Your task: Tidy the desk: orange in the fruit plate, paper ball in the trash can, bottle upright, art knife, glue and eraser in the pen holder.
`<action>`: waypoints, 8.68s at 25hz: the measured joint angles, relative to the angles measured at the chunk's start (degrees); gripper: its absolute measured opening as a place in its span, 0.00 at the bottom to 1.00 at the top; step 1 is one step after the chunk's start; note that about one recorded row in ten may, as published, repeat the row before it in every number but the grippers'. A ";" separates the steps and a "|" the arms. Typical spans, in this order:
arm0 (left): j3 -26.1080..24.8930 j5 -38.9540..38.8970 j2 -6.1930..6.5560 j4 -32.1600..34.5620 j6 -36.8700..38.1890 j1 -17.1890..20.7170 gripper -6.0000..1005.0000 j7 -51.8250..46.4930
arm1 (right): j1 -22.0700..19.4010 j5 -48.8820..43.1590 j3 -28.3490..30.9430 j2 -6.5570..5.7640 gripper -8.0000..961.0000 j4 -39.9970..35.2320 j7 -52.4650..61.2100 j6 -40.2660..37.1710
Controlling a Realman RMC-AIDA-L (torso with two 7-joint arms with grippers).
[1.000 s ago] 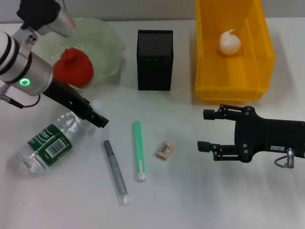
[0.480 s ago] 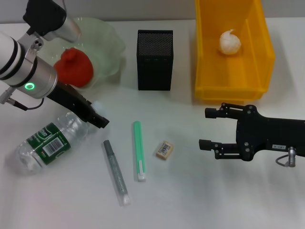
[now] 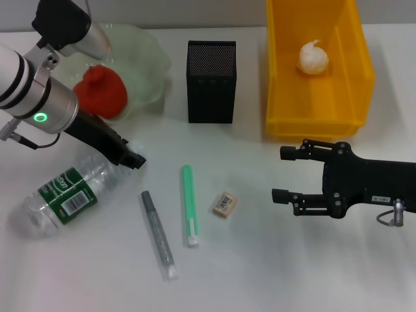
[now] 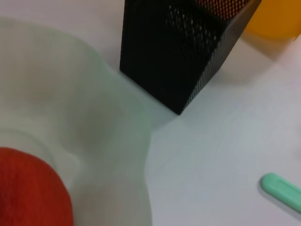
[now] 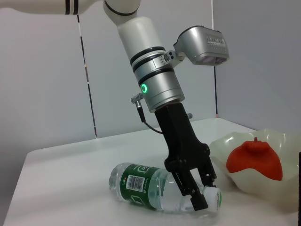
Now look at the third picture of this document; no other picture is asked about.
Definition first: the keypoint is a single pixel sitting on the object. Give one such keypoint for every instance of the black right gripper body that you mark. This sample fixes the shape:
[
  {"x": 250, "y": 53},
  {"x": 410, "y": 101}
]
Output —
[{"x": 367, "y": 182}]

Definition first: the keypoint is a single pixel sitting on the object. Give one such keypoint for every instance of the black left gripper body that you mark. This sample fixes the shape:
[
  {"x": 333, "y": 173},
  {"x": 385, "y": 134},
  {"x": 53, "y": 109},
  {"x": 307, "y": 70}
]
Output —
[{"x": 97, "y": 139}]

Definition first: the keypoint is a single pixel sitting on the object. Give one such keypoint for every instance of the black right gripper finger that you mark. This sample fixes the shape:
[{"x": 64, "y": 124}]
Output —
[
  {"x": 302, "y": 152},
  {"x": 302, "y": 201}
]

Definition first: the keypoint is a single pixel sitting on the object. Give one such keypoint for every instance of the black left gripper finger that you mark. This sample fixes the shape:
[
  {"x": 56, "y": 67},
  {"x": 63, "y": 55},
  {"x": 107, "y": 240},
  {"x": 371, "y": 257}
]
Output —
[{"x": 135, "y": 161}]

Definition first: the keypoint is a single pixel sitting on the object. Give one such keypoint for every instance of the red-orange knitted orange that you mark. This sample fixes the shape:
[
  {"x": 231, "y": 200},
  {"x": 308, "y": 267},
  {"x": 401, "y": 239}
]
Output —
[{"x": 104, "y": 94}]

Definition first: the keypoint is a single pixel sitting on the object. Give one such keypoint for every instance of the clear green-label water bottle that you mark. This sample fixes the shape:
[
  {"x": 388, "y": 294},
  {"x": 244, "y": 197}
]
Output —
[{"x": 65, "y": 195}]

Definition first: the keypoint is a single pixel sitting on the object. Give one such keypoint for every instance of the green pen with white cap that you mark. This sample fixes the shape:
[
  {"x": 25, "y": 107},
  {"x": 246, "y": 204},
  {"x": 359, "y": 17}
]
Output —
[{"x": 189, "y": 201}]

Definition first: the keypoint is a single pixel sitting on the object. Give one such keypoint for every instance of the white paper ball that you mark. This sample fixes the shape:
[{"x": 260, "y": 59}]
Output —
[{"x": 312, "y": 60}]

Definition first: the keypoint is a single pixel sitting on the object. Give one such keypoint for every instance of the grey marker pen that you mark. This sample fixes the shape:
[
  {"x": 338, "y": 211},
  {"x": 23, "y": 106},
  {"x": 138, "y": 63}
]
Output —
[{"x": 159, "y": 234}]

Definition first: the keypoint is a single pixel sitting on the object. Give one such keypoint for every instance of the beige eraser with barcode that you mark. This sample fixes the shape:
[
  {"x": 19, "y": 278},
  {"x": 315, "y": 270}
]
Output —
[{"x": 224, "y": 205}]

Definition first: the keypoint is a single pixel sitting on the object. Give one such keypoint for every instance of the pale green wavy glass plate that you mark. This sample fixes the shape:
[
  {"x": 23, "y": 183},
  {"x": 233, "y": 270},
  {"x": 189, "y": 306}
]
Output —
[{"x": 143, "y": 65}]

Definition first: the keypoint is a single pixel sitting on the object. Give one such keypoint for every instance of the black mesh pen holder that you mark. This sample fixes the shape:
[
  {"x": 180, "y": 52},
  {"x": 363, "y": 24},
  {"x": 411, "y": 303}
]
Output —
[{"x": 211, "y": 81}]

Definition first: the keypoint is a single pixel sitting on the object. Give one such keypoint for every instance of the yellow plastic bin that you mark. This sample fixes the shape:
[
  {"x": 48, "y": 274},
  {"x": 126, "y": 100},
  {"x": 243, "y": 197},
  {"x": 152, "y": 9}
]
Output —
[{"x": 292, "y": 107}]

